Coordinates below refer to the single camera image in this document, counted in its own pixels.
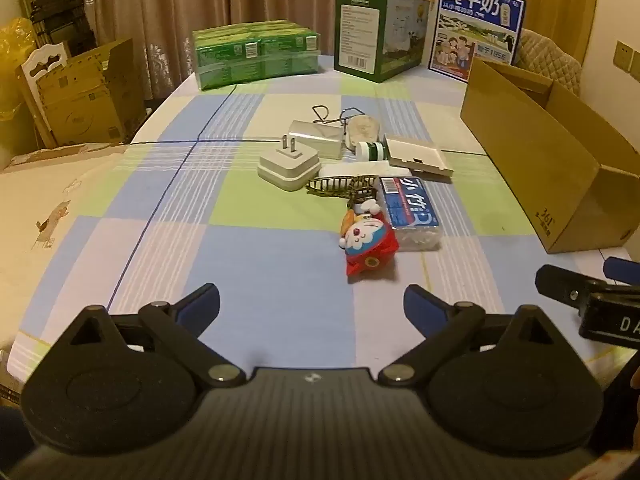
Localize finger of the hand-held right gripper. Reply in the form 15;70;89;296
535;263;609;318
602;257;640;287

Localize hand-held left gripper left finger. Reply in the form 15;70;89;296
67;282;247;388

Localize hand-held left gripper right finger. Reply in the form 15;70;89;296
403;284;561;388

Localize blue label tissue pack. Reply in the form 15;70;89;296
376;176;445;252

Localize shallow white tray box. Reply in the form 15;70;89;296
384;133;455;182

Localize brown cardboard box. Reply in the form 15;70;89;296
460;56;640;254

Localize small white bottle green cap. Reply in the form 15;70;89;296
355;141;388;162

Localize beige oval case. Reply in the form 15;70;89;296
346;115;382;150

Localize long white plastic device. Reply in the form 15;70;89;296
289;119;345;162

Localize red plush toy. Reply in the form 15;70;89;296
338;199;401;277

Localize checked tablecloth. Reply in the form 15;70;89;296
10;67;640;376

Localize white plug adapter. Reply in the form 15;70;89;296
257;134;322;192

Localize beige cartoon printed cloth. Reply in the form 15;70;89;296
0;145;132;361

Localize beige quilted chair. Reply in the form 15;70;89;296
512;29;583;97

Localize flattened brown cardboard cartons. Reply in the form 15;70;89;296
15;37;149;149

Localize green shrink-wrapped carton pack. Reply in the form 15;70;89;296
192;21;321;92

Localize blue milk carton box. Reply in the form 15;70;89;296
428;0;525;81

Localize green milk carton box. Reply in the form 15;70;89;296
334;0;431;84

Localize brown patterned curtain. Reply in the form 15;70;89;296
72;0;406;101

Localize yellow plastic bag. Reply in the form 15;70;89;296
0;17;39;121

